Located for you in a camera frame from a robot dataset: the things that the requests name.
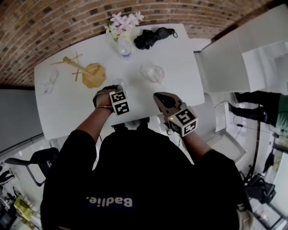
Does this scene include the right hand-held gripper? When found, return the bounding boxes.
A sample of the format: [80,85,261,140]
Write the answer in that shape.
[153,91,198,137]

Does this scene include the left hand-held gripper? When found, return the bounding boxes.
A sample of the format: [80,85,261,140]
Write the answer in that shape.
[103,84,131,117]

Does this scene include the clear glass cup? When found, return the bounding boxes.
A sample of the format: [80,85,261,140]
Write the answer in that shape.
[111,78,128,92]

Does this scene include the wooden cup tree stand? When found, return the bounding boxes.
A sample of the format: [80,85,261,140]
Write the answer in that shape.
[49,51,107,90]

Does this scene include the person's left forearm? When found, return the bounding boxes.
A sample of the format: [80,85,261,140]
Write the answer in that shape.
[75,107,113,141]

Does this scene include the person's right forearm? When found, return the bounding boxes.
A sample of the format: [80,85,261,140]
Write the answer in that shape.
[181,129,213,158]

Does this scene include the patterned glass cup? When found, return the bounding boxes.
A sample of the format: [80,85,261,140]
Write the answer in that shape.
[139,63,165,83]

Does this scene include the person's left hand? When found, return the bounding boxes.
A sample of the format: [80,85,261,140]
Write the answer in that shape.
[93,90,113,108]

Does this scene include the clear plastic water bottle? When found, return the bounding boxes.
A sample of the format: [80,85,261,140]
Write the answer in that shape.
[116,38,134,61]

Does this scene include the folded black umbrella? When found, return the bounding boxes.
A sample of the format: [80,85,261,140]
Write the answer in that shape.
[133,27,179,50]

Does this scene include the white cabinet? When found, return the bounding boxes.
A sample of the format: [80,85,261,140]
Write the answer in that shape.
[193,4,288,93]

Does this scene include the pale glass vase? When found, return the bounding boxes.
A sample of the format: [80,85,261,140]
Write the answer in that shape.
[113,30,133,44]

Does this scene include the white chair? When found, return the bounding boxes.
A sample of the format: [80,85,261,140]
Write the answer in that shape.
[207,100,248,168]

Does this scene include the clear drinking glass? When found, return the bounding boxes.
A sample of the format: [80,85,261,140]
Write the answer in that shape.
[40,69,59,95]

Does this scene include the person's black shirt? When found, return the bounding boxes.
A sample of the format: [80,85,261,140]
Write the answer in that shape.
[40,116,255,230]

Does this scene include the pale pink flower bunch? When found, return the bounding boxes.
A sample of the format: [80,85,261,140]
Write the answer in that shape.
[104,11,144,42]

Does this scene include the black office chair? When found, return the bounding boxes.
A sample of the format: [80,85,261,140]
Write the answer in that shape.
[4,147,60,187]

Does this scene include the black bag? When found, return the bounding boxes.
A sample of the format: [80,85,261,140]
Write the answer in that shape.
[245,172,277,204]

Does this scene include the yellow-green rack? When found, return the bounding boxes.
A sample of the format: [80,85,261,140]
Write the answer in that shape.
[13,195,34,223]

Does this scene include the thin wrist bracelet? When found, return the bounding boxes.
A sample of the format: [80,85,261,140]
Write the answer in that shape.
[94,104,113,111]

